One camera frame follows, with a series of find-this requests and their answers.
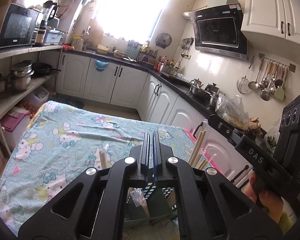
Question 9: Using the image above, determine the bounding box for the green hanging spatula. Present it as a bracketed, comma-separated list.
[274, 69, 287, 101]

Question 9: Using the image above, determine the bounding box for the hanging strainer ladle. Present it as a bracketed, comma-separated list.
[236, 56, 254, 94]

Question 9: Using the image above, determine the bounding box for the metal shelf rack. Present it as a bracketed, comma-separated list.
[0, 45, 63, 156]

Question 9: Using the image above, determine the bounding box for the black range hood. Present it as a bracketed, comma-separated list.
[187, 0, 248, 60]

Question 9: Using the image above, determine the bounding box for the black blender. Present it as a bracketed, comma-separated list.
[35, 1, 58, 47]

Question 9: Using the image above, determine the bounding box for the wall fan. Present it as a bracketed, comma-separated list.
[155, 33, 172, 49]

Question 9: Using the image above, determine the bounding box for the plastic bag of food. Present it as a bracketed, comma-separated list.
[215, 93, 249, 130]

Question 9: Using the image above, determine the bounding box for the stainless steel pot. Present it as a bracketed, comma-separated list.
[10, 60, 34, 91]

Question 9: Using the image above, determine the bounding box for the blue hanging basket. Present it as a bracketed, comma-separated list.
[95, 59, 109, 72]

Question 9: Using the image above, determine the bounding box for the dark green utensil basket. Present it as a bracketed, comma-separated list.
[124, 187, 177, 229]

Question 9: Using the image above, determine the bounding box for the hello kitty tablecloth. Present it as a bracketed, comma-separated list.
[0, 101, 195, 234]

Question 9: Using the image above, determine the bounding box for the person right hand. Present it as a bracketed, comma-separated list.
[243, 172, 289, 229]

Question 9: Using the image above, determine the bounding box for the white upper cabinet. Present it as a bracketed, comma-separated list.
[241, 0, 300, 44]

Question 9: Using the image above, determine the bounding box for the pink towel blanket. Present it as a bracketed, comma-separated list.
[183, 128, 222, 172]

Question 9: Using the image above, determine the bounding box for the hanging steel ladle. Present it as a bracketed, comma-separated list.
[248, 57, 264, 90]

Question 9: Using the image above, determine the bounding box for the black microwave oven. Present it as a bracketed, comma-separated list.
[0, 3, 40, 49]

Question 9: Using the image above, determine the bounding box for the pink lidded storage box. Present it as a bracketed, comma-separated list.
[0, 107, 30, 151]

